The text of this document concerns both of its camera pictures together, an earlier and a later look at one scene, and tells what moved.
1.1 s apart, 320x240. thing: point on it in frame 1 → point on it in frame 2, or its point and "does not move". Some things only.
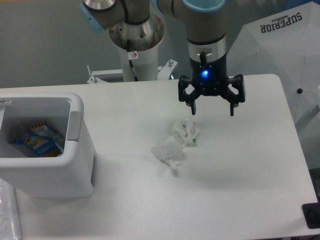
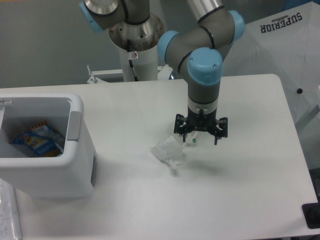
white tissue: x=170 y=151 does not move
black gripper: x=210 y=79 → x=201 y=122
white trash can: x=71 y=174 does not move
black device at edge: x=311 y=213 does not move
